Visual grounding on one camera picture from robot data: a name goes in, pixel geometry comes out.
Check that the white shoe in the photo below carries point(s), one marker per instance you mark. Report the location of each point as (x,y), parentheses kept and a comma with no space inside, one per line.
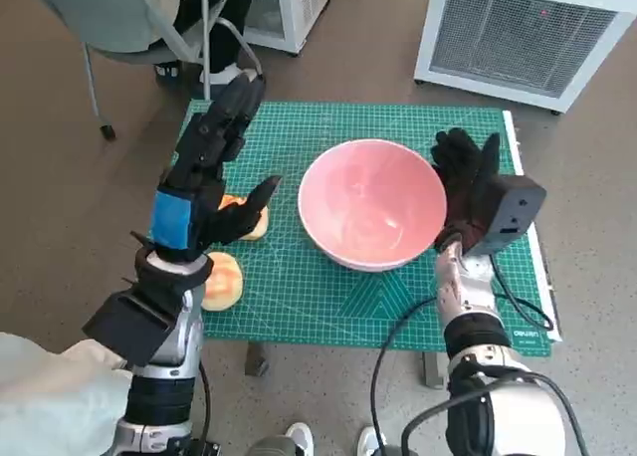
(300,438)
(370,441)

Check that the toy bread bun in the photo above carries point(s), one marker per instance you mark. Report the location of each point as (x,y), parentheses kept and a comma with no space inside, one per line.
(224,282)
(259,227)

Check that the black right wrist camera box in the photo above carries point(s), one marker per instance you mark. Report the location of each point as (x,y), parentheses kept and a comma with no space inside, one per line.
(512,207)

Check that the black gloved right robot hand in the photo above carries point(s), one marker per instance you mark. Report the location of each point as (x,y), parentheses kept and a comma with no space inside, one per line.
(463,187)

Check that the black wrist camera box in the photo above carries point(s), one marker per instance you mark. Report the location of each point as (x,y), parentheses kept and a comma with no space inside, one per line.
(129,321)
(512,207)

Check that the green cutting mat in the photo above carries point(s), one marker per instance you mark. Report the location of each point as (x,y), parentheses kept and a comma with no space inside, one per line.
(348,306)

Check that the pink bowl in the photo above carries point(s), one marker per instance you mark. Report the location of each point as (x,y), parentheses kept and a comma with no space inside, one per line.
(368,202)

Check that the seated person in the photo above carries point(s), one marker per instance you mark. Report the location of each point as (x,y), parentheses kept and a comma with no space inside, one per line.
(219,28)

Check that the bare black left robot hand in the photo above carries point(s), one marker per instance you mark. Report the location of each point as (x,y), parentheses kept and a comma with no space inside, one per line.
(171,219)

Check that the grey office chair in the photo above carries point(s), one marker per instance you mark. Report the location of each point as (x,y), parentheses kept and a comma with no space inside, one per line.
(99,18)

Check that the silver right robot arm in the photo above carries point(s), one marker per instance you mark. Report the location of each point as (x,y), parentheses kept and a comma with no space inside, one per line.
(473,331)

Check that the small white mesh cabinet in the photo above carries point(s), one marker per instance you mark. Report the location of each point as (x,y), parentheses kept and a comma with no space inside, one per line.
(298,8)

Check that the black table leg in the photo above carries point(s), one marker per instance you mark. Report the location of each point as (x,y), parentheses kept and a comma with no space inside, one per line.
(433,369)
(256,359)

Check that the large white mesh cabinet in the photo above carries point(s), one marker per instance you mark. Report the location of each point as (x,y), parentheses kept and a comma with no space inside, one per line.
(522,33)

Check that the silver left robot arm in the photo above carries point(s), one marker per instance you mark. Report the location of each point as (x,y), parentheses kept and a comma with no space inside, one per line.
(159,396)

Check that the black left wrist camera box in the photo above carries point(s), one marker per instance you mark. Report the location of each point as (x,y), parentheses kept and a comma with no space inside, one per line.
(129,321)

